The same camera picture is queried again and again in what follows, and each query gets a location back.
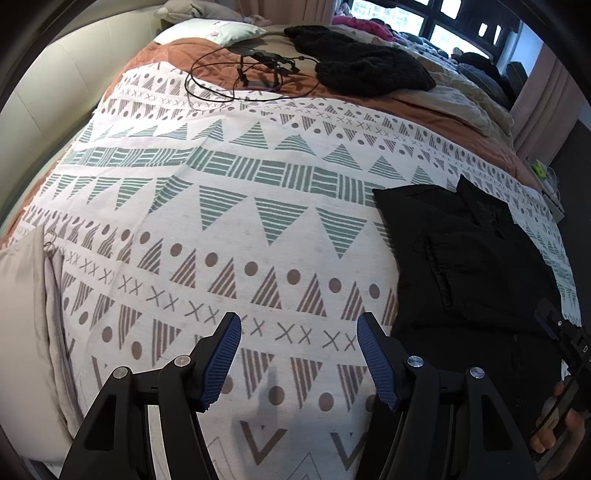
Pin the patterned white bed blanket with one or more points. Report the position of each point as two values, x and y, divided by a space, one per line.
240 230

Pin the light grey cloth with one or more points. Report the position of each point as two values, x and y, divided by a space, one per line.
27 332

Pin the window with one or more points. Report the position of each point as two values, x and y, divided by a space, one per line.
443 23

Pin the white mint pillow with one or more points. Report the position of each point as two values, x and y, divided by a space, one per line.
207 31

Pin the green small item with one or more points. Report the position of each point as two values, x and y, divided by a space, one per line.
537 168

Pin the black fuzzy sweater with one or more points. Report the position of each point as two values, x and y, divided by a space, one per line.
364 60

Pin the white padded headboard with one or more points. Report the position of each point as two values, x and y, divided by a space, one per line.
55 97

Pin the pile of clothes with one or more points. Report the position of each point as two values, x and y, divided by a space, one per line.
415 39

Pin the person's right hand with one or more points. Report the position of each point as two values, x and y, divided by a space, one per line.
572 429

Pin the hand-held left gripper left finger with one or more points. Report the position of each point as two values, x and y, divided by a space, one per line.
220 365

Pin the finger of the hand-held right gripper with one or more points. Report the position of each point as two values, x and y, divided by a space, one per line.
565 334

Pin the power strip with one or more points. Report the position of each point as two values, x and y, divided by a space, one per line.
551 194

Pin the pink curtain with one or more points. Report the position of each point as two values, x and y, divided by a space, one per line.
547 106

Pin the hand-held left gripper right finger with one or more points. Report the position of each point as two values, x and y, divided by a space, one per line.
376 361

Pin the beige blanket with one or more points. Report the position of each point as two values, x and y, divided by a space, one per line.
461 99

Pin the terracotta quilt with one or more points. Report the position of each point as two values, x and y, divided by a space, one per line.
406 104

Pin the grey pillow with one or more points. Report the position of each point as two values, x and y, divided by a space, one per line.
194 10

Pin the black garment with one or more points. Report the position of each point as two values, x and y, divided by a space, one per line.
471 277

